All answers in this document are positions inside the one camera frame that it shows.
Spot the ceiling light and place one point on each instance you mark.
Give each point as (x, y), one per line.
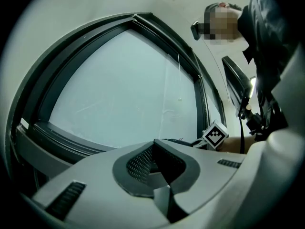
(253, 86)

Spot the black window frame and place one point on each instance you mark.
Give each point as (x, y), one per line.
(71, 44)

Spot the person's right forearm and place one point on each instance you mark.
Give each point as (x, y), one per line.
(236, 144)

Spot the black head-mounted camera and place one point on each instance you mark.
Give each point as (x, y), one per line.
(196, 30)

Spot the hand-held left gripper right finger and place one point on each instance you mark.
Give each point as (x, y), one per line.
(209, 175)

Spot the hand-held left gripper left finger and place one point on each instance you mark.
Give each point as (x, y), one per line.
(100, 187)

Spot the black monitor on stand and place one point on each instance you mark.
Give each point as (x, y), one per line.
(236, 85)

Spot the frosted glass window pane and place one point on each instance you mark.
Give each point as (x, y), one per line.
(124, 92)

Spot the person's dark clothing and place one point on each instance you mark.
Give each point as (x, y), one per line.
(267, 44)

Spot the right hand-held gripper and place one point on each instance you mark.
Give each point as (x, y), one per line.
(215, 135)

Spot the person's head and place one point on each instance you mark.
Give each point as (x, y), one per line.
(221, 25)

